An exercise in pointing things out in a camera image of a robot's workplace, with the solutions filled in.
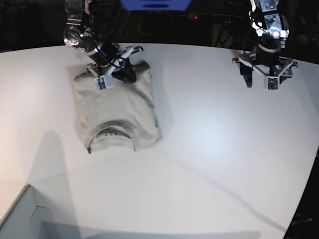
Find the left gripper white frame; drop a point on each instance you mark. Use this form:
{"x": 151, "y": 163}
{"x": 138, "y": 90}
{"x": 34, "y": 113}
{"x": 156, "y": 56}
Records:
{"x": 274, "y": 74}

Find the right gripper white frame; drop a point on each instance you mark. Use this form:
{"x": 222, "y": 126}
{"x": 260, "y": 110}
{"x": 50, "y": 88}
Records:
{"x": 111, "y": 62}

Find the beige t-shirt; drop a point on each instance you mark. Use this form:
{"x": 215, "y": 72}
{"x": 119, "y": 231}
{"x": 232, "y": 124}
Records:
{"x": 123, "y": 115}

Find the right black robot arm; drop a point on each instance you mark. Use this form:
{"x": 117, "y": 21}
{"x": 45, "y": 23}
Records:
{"x": 90, "y": 27}

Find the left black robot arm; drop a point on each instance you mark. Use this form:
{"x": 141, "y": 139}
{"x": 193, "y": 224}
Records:
{"x": 272, "y": 31}

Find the black power strip red light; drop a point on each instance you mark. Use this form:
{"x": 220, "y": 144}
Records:
{"x": 216, "y": 18}

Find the grey box at corner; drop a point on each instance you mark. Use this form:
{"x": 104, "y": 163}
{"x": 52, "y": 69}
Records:
{"x": 34, "y": 216}

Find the blue overhead mount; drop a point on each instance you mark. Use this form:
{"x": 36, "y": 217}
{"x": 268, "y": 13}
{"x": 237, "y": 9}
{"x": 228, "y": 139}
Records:
{"x": 141, "y": 5}

